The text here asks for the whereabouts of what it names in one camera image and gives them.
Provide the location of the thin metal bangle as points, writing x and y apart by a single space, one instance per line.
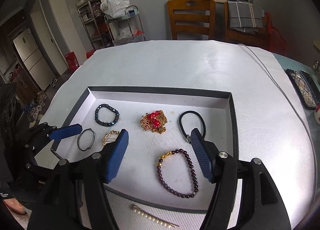
86 140

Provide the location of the black smartphone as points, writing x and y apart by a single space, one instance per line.
312 84

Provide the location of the grey shallow box tray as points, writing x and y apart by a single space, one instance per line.
157 120

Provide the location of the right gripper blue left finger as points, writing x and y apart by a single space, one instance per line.
116 155

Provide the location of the grey checked cloth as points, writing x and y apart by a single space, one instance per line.
245 17

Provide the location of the wooden chair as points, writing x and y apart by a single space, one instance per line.
192 17
257 39

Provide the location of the white table mat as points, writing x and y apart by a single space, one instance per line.
271 121

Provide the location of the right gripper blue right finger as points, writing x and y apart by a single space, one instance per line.
206 153

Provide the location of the white bottle red label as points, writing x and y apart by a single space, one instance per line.
316 114

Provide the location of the white refrigerator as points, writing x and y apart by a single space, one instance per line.
33 59

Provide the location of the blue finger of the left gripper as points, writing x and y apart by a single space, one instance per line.
65 132

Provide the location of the person's left hand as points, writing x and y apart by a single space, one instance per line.
15 206

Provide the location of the white plastic bag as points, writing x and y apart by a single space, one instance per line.
114 8

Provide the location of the gold ring hair pin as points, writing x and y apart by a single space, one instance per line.
110 136

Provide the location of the wheeled metal cart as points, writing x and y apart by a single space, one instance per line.
127 28

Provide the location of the metal shelf rack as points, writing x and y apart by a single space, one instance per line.
93 20

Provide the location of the pearl hair clip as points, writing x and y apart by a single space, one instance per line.
153 218

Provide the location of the red box on floor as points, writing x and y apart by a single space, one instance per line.
72 62

